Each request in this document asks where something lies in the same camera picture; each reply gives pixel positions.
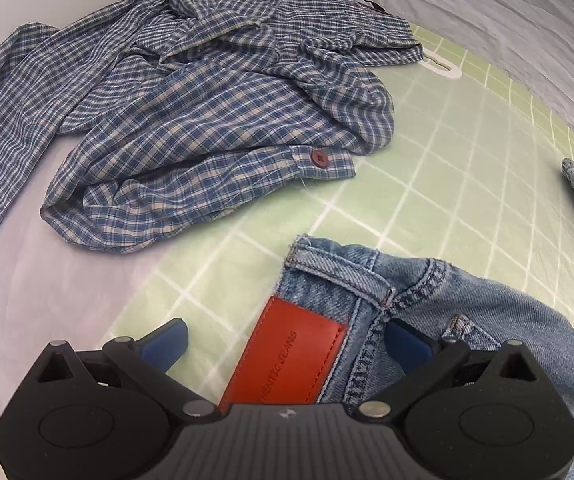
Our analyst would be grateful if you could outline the blue jeans with red patch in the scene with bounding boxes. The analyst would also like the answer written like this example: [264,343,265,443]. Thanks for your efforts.
[219,157,574,480]

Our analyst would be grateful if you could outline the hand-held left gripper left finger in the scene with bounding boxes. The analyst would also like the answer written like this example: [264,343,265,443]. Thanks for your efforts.
[28,318,222,424]

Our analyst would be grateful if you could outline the blue plaid shirt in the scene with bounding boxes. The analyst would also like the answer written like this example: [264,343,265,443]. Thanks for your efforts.
[0,0,425,256]

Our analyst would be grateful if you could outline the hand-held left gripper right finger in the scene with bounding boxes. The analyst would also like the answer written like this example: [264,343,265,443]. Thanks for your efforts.
[359,320,550,422]

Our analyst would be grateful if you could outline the grey printed sheet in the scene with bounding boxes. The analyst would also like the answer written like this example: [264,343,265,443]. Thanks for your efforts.
[222,0,574,148]

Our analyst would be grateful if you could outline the white plastic hanger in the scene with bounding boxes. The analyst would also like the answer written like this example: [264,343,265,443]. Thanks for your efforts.
[418,50,464,81]

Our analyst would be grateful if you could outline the green grid mat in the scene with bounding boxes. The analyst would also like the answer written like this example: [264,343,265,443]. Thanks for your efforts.
[109,22,574,408]

